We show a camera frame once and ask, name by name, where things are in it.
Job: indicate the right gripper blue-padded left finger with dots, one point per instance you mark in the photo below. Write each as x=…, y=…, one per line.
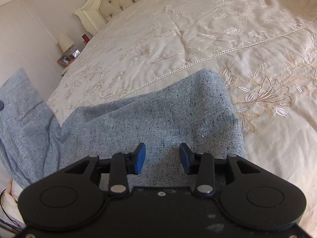
x=119, y=166

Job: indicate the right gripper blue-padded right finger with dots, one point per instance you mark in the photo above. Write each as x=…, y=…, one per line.
x=213, y=174

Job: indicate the left bedside lamp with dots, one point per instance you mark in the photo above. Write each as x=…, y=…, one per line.
x=65, y=42

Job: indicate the wooden photo frame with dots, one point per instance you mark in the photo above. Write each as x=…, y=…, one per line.
x=65, y=60

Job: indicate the cream embroidered bedspread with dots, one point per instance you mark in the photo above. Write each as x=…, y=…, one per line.
x=264, y=51

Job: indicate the grey knit pants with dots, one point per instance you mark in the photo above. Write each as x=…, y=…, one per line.
x=196, y=110

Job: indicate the red box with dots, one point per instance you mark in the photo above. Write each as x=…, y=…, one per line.
x=85, y=38

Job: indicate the cream left nightstand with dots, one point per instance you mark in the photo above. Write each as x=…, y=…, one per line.
x=65, y=71

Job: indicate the small silver clock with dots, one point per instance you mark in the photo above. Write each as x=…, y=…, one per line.
x=75, y=53

